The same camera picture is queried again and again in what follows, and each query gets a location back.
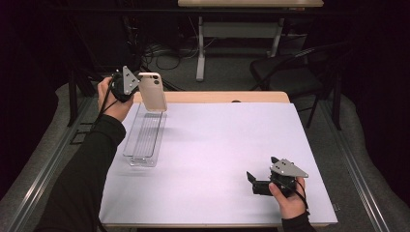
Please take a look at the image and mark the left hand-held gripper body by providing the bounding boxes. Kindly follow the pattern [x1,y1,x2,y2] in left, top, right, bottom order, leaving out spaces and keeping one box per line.
[109,65,141,104]

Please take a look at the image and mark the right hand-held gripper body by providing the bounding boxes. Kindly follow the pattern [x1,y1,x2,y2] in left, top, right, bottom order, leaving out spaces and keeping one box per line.
[251,158,309,197]

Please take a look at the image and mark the beige phone case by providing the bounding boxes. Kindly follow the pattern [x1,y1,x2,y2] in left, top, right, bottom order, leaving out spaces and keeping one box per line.
[137,72,168,113]

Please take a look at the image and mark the clear plastic bin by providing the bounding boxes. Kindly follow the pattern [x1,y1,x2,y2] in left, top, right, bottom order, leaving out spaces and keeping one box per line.
[122,101,168,168]

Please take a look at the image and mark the person's left hand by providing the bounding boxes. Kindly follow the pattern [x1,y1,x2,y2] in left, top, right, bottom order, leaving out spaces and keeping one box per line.
[97,76,134,123]

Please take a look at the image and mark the person's right hand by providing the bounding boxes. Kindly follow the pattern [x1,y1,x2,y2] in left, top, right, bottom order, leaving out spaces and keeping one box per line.
[268,180,308,220]

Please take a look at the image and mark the white table mat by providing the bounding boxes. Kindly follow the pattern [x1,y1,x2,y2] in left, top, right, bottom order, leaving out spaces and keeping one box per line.
[99,101,338,225]

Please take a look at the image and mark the black metal stand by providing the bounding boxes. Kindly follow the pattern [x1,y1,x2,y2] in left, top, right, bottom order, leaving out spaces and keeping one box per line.
[66,13,130,129]

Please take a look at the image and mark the black chair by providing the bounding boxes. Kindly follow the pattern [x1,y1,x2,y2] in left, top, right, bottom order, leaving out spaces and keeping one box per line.
[249,41,354,130]

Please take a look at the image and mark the wooden desk with white legs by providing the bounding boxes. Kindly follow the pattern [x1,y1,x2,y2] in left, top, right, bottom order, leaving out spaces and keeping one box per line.
[177,0,325,82]

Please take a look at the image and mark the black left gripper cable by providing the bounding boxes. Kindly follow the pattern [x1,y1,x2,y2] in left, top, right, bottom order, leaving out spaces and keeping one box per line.
[91,86,119,131]

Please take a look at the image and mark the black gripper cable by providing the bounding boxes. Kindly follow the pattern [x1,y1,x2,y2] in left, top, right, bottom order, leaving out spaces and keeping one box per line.
[91,86,119,131]
[293,178,311,215]

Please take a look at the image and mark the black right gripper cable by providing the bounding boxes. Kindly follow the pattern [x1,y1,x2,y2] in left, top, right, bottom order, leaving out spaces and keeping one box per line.
[293,178,311,215]

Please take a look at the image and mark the bundle of floor cables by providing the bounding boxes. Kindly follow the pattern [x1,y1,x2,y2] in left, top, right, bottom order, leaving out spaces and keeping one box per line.
[141,15,217,72]

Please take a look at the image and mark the metal floor rail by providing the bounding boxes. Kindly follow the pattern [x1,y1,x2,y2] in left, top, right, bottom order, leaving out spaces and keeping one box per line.
[318,100,392,232]
[6,96,95,232]

